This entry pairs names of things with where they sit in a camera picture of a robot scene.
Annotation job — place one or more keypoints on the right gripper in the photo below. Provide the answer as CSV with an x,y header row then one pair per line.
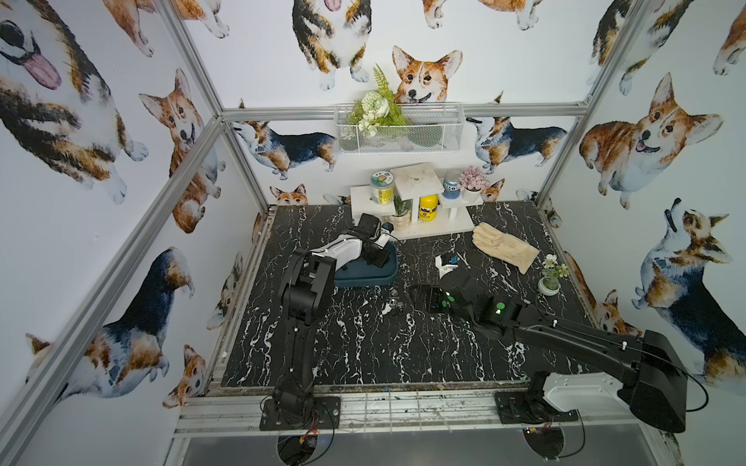
x,y
437,295

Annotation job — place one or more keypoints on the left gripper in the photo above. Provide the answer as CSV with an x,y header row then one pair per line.
x,y
376,252

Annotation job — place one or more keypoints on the teal plastic storage box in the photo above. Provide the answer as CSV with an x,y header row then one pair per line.
x,y
359,273

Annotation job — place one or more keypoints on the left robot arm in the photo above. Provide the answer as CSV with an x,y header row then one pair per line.
x,y
305,294

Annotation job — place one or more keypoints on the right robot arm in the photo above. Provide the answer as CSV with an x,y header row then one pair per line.
x,y
654,381

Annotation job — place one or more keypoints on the woven pot green plant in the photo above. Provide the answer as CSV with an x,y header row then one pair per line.
x,y
401,219

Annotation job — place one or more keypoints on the green label tin can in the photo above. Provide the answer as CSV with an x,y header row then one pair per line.
x,y
382,187

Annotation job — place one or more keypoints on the white tiered display shelf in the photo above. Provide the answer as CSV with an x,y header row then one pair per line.
x,y
411,183

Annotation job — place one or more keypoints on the yellow can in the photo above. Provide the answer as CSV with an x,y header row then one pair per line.
x,y
428,206

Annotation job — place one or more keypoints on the black hex nut cluster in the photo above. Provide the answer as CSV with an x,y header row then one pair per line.
x,y
395,304

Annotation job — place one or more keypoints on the beige work glove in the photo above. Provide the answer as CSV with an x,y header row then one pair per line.
x,y
504,246

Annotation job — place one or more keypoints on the small potted white flower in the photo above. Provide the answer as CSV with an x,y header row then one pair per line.
x,y
553,271

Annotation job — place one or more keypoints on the pink flower pot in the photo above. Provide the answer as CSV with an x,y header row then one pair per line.
x,y
472,181

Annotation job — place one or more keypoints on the artificial green white flowers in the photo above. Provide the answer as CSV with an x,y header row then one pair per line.
x,y
377,110

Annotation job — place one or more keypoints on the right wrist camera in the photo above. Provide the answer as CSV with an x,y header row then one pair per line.
x,y
446,263

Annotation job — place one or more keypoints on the white wire wall basket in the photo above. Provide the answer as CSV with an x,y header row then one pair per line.
x,y
428,128

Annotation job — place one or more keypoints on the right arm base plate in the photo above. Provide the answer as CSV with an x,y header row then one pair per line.
x,y
529,408

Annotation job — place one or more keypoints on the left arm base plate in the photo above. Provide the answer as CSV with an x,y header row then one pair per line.
x,y
317,412

